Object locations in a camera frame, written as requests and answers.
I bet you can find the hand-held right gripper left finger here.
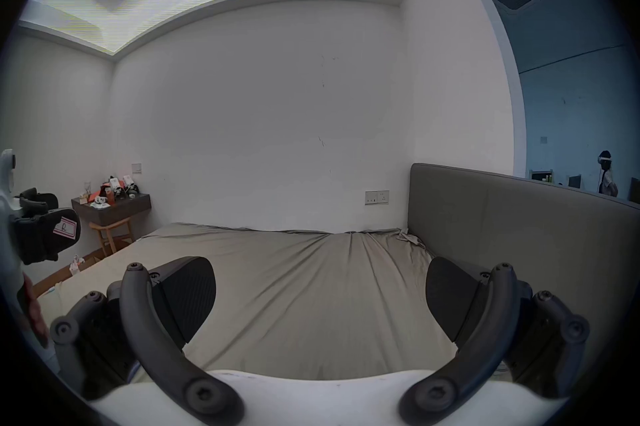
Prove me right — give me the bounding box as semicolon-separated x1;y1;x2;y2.
50;256;246;426

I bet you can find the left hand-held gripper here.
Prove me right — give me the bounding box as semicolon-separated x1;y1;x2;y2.
0;149;81;275

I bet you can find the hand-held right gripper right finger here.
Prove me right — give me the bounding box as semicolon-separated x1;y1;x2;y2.
398;256;591;425

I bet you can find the person's left hand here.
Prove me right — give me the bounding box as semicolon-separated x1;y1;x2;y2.
17;273;51;350

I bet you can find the wooden chair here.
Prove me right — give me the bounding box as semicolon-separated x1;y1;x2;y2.
89;216;136;260

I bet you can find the grey padded headboard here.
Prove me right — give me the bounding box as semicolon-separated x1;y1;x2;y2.
407;162;640;395

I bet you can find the bed with beige sheet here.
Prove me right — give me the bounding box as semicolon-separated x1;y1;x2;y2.
37;221;458;385

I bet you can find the dark wall shelf with items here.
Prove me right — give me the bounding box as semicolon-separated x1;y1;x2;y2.
71;175;152;227

